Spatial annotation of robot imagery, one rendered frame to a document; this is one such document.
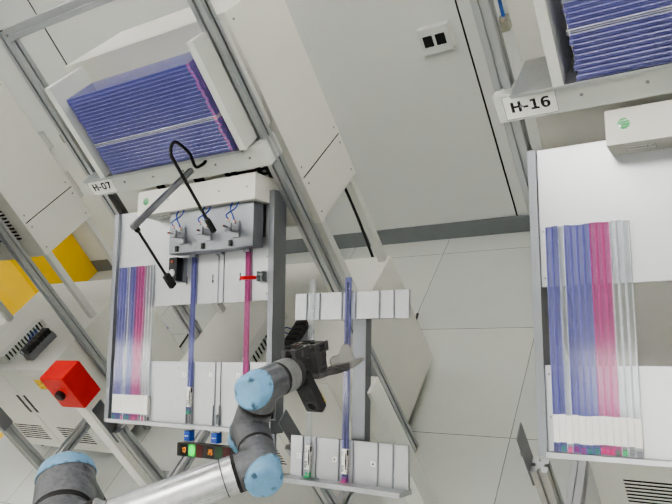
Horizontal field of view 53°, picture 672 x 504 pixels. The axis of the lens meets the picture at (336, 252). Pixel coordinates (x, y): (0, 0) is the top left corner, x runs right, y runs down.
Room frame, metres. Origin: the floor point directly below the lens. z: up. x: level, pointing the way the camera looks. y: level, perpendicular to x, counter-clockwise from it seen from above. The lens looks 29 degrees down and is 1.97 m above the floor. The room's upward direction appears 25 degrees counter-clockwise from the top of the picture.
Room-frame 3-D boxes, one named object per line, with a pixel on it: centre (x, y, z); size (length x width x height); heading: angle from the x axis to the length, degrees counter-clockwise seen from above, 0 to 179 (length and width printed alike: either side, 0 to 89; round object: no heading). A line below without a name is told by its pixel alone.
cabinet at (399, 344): (2.19, 0.29, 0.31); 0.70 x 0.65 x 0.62; 54
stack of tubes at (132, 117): (2.05, 0.31, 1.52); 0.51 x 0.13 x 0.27; 54
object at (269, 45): (2.46, 0.08, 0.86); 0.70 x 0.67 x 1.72; 54
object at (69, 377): (2.24, 1.14, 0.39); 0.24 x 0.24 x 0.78; 54
